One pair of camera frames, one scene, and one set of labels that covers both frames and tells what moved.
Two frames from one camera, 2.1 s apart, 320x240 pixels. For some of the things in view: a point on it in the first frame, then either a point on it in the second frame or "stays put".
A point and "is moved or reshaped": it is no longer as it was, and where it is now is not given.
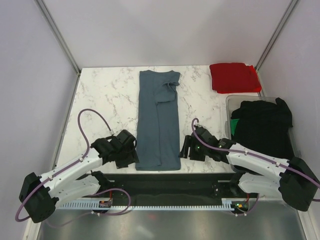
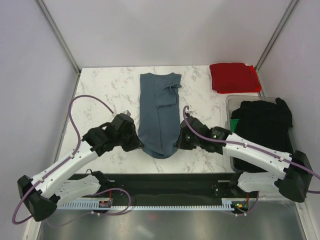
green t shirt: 233,123 stays put
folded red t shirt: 234,77 stays put
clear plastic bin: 232,101 stays put
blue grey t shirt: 158,145 is moved or reshaped
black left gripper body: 127,156 → 128,142
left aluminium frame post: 52,23 stays put
